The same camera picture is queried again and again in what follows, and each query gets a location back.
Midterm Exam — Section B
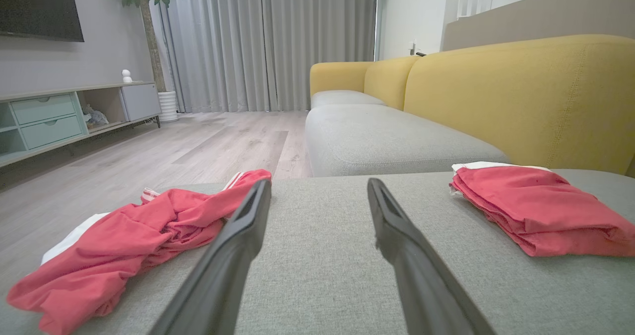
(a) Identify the grey and mint TV cabinet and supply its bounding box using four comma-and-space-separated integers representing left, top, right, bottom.
0, 81, 162, 170

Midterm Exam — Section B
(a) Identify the grey pleated curtain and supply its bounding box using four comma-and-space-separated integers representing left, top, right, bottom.
149, 0, 378, 114

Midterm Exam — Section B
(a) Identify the white router with antennas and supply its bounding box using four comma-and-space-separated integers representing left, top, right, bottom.
456, 0, 495, 20

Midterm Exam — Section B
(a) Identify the red basketball jersey number 23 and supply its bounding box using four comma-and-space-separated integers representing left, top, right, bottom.
6, 169, 272, 335

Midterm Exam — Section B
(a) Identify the red garment with white edge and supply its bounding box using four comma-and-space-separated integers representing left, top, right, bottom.
449, 161, 635, 258

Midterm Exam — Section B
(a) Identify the black flat television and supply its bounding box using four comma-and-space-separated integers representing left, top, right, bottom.
0, 0, 85, 43

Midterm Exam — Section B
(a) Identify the yellow sofa back cushion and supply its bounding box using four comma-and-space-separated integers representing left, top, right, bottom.
403, 34, 635, 176
363, 55, 422, 111

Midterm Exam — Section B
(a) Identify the green potted tree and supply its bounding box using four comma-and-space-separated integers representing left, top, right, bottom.
107, 0, 186, 94

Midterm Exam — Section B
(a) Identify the grey plush toy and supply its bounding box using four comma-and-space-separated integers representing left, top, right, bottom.
81, 104, 110, 130

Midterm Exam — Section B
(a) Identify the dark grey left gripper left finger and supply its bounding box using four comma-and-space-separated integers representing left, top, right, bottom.
149, 178, 272, 335

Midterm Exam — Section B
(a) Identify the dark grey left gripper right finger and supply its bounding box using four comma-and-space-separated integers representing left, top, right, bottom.
367, 178, 498, 335

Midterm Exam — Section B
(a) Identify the large grey sofa seat cushion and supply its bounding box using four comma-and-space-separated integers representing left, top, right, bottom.
0, 169, 635, 335

